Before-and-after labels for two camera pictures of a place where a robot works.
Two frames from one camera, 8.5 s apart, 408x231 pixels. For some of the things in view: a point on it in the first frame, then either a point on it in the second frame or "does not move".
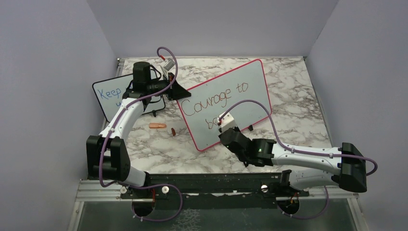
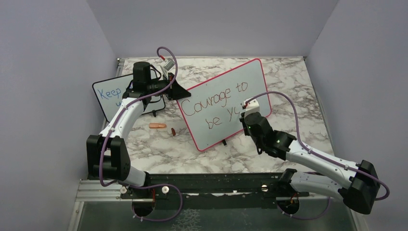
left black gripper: (176, 91) does not move
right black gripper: (235, 128) -> (242, 119)
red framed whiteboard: (243, 92) does not move
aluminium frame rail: (92, 190) does not move
